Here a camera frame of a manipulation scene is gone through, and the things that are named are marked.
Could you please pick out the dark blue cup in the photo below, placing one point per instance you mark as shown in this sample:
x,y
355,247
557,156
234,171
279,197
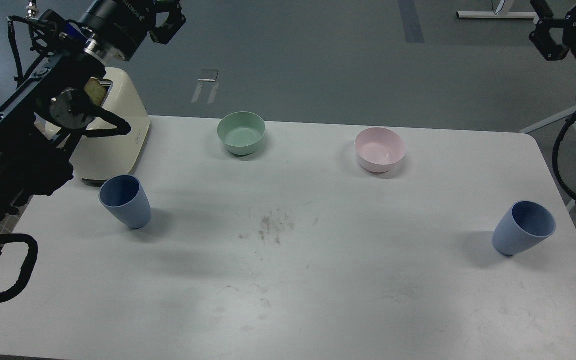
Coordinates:
x,y
125,198

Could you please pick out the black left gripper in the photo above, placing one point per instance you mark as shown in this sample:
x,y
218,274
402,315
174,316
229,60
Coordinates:
x,y
120,26

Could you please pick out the toast slice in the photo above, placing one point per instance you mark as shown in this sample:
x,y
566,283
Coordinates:
x,y
96,91

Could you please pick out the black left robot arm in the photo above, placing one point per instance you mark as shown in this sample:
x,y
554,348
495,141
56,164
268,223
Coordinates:
x,y
50,111

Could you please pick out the light blue cup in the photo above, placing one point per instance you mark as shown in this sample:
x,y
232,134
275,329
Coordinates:
x,y
523,226

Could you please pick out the green bowl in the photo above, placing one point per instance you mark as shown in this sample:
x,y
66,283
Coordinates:
x,y
242,133

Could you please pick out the white stand base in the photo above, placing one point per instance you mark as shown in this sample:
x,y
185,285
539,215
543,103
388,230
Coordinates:
x,y
503,9

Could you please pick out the pink bowl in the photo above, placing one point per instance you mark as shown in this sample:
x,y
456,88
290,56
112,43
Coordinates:
x,y
379,150

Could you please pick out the cream toaster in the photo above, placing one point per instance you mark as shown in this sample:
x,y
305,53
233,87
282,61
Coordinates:
x,y
97,159

